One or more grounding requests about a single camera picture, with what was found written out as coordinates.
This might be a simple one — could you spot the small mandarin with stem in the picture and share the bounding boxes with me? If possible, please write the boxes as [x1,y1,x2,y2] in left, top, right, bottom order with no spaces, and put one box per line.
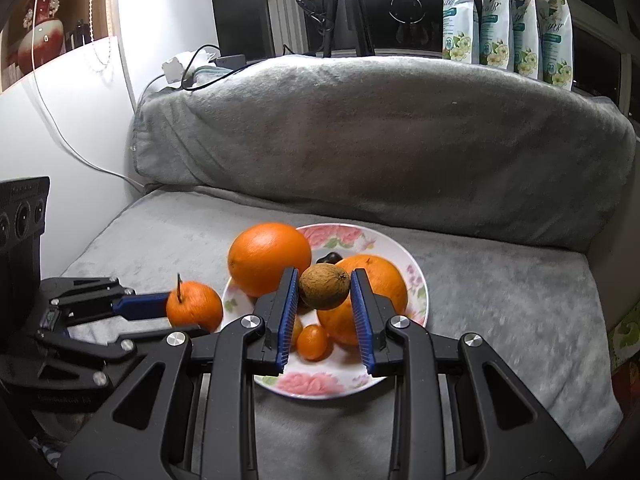
[166,273,224,333]

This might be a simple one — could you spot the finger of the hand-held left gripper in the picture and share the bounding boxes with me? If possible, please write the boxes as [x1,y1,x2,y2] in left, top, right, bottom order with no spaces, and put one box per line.
[30,324,208,388]
[37,276,173,330]

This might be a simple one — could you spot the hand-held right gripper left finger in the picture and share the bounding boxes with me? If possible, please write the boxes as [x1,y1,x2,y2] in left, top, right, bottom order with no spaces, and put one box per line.
[57,266,301,480]

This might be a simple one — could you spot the red and white vase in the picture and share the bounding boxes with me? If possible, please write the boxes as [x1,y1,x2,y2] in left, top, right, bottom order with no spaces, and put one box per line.
[17,0,66,76]

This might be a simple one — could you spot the long white cable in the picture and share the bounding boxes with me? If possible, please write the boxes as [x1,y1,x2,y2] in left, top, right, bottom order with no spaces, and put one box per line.
[30,0,143,188]

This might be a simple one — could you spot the small kumquat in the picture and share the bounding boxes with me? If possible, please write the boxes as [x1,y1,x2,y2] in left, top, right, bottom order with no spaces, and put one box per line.
[297,324,333,362]

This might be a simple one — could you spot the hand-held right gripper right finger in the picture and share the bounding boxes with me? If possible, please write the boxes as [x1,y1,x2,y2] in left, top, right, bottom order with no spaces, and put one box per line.
[350,268,586,480]

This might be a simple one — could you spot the white bead cord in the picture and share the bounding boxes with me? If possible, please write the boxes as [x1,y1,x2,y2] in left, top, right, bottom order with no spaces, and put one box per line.
[89,0,115,67]

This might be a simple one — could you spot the white floral plate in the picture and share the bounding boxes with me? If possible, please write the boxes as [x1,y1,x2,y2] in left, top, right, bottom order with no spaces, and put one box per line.
[221,222,430,400]

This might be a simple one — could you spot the large rough-skinned orange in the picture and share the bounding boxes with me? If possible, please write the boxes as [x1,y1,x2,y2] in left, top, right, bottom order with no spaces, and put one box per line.
[316,255,409,347]

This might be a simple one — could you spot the floral refill pouch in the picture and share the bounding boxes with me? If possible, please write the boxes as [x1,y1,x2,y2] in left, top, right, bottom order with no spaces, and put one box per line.
[472,0,511,68]
[536,0,575,92]
[436,0,478,65]
[507,0,542,80]

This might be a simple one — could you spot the black cables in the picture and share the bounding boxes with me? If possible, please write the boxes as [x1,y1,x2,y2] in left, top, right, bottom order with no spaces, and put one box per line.
[181,0,331,92]

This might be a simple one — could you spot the grey fleece blanket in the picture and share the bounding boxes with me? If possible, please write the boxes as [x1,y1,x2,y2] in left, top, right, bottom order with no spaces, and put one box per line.
[30,55,640,480]

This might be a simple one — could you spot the green printed package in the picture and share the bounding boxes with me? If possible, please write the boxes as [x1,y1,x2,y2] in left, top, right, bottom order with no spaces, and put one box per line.
[607,310,640,376]

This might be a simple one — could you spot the smooth orange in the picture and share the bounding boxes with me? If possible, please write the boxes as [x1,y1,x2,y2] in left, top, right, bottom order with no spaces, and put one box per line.
[228,223,313,298]

